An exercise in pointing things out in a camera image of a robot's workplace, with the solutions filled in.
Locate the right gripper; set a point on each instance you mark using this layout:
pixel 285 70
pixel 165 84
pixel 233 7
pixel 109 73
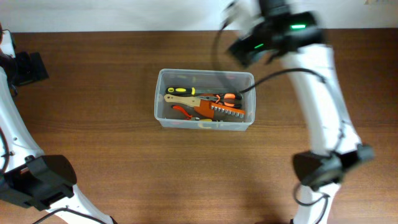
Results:
pixel 244 50

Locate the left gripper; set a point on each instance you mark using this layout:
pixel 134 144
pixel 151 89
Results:
pixel 28 69

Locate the needle-nose pliers orange-black handles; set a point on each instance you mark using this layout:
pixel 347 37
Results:
pixel 226 99

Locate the orange socket rail with sockets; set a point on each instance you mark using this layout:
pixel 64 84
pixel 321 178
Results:
pixel 228 110

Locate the clear plastic container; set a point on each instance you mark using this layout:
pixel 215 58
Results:
pixel 238 81

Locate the orange scraper wooden handle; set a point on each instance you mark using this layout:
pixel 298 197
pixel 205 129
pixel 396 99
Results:
pixel 202 107

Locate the metal file yellow-black handle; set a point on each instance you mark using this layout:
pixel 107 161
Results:
pixel 193 91

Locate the stubby yellow-black screwdriver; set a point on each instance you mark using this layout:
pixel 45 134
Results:
pixel 202 123

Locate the small red cutting pliers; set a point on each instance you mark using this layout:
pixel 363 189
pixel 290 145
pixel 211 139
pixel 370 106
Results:
pixel 185 113

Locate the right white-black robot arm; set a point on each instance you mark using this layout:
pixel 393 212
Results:
pixel 298 41

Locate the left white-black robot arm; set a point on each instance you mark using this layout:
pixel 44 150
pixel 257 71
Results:
pixel 29 177

